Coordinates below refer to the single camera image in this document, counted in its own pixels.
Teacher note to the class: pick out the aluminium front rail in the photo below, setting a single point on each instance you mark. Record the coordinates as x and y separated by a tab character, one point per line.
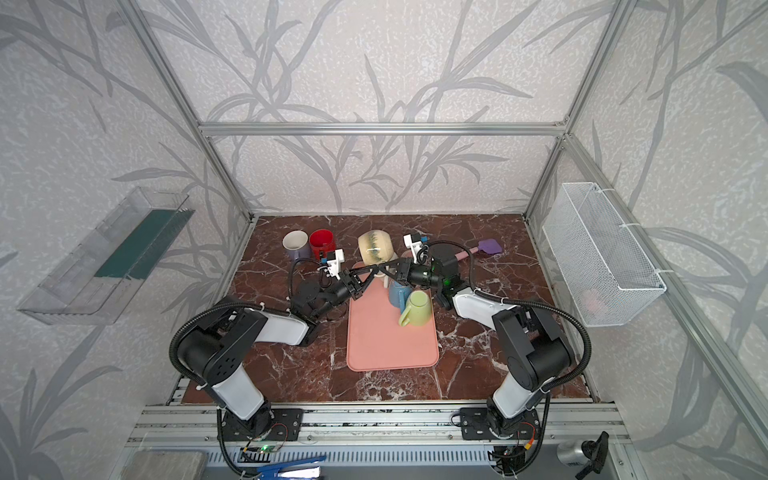
375	434

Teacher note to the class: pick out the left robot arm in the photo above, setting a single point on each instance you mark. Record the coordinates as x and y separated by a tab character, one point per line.
210	348

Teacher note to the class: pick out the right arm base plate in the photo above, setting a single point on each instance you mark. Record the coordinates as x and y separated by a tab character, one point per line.
479	423

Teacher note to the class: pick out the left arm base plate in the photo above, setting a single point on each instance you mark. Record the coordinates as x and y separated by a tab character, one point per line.
280	424

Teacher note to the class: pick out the lavender purple mug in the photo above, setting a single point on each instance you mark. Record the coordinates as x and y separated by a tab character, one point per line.
296	245

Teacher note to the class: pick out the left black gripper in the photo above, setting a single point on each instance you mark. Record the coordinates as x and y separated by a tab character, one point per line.
349	285

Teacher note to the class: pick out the light green mug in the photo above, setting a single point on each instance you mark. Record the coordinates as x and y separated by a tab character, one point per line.
417	311

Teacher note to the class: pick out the red mug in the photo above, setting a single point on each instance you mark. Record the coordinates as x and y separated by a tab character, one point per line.
322	243

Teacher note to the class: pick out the beige speckled round mug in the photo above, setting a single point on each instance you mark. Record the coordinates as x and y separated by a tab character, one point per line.
375	247

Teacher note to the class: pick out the pink plastic tray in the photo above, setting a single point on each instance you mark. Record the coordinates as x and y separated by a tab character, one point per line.
376	341

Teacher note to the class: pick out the purple pink spatula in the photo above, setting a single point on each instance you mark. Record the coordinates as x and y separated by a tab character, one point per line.
486	246

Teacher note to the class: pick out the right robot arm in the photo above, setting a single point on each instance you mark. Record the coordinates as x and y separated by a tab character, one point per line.
544	347

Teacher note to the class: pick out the blue handled tool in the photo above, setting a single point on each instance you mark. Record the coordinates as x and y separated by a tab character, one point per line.
302	469

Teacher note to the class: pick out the blue dotted mug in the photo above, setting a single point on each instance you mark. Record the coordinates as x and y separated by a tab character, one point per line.
398	295

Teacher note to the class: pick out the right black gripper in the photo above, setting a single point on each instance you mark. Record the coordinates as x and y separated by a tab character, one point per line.
411	271

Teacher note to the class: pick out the white wire basket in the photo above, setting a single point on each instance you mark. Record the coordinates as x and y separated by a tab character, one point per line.
609	276

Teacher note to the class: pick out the black clamp knob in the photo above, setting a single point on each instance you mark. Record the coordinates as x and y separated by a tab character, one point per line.
589	455

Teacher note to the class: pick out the clear plastic wall shelf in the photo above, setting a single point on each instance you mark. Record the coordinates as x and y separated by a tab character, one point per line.
94	284

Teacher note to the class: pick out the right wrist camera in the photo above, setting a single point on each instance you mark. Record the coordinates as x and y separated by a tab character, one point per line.
417	244

